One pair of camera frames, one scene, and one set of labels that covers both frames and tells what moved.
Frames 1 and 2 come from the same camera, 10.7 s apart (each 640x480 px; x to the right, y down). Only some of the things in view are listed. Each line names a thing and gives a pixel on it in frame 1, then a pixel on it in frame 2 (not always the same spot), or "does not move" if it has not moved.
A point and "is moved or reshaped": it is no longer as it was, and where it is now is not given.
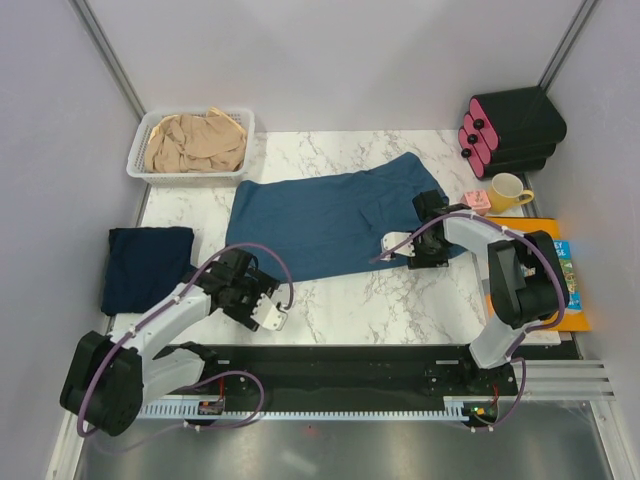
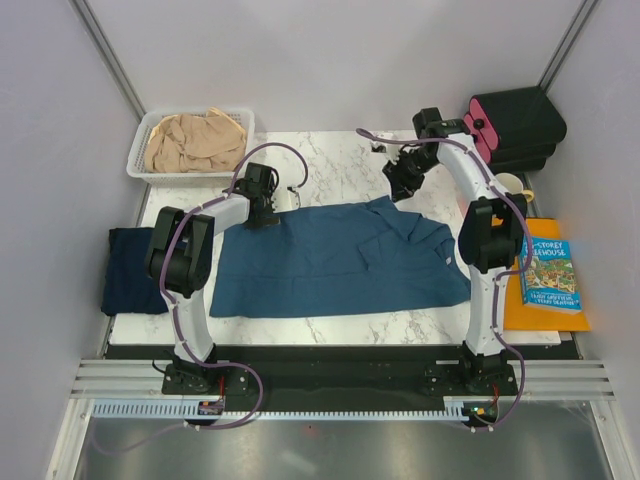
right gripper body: x=429 y=253 -> x=410 y=169
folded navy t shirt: x=144 y=264 does not move
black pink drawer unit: x=510 y=131 does not move
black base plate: x=342 y=370 does not move
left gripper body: x=246 y=295 -> x=259 y=221
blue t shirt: x=324 y=223 is moved or reshaped
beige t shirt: x=182 y=143 does not move
